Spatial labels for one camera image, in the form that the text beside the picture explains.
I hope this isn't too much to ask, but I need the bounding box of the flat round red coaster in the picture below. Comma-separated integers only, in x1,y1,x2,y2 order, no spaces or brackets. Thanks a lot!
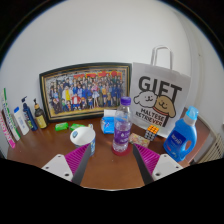
111,143,133,157

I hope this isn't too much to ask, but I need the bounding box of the blue printed paper cup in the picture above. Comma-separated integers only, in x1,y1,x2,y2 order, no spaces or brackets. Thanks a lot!
69,123,97,158

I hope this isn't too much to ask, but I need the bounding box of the green white tall tube box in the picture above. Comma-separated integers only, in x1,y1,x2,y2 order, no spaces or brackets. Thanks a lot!
0,87,22,142

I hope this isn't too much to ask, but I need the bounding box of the small patterned packet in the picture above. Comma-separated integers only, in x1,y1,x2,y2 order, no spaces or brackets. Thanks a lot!
128,132,151,149

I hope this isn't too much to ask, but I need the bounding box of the blue tissue pack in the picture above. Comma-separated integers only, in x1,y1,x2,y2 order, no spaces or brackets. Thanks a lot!
100,109,118,135

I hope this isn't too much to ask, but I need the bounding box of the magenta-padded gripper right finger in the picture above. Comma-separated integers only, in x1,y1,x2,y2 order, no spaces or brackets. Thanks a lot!
131,143,184,186

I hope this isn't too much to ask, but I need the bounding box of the amber pump bottle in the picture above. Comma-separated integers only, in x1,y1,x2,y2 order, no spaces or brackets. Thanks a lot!
33,97,48,130

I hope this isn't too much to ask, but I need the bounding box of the white radiator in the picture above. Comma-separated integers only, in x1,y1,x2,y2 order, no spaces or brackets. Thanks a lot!
198,133,224,164

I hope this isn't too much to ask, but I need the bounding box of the white paper gift bag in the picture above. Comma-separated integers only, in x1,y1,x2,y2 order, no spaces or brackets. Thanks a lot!
129,45,192,139

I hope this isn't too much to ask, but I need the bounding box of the small green block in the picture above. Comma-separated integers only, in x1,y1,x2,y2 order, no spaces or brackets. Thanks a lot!
69,123,87,132
54,122,69,132

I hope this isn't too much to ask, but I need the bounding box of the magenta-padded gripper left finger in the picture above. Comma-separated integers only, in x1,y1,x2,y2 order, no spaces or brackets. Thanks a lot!
40,143,92,186

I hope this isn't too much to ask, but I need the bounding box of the clear purple-capped water bottle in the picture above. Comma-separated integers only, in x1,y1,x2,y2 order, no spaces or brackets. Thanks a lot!
112,96,133,154

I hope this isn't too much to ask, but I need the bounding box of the white blue-capped lotion bottle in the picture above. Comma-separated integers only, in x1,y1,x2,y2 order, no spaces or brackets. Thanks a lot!
13,106,30,136

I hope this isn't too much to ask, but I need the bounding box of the colourful puzzle cube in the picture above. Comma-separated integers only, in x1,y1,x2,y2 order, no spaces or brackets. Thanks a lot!
144,124,160,142

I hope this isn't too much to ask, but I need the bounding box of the framed group photo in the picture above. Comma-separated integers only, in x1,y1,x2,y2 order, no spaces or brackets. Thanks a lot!
38,61,133,124

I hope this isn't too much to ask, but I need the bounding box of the dark blue pump bottle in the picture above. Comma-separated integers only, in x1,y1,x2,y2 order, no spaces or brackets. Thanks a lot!
21,95,38,132

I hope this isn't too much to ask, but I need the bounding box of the blue detergent bottle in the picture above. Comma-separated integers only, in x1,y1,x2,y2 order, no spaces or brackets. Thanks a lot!
163,105,200,163

